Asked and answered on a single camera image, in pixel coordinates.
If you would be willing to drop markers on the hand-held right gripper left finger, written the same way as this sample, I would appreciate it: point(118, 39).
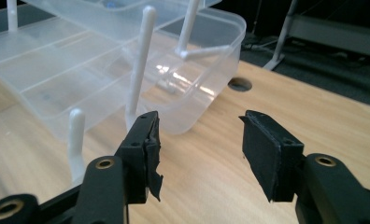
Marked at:
point(136, 149)

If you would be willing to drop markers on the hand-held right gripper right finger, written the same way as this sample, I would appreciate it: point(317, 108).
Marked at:
point(267, 155)

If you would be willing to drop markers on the clear plastic storage box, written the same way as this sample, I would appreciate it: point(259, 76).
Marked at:
point(80, 68)

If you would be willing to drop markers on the grey metal desk frame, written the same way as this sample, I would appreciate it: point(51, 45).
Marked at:
point(329, 31)

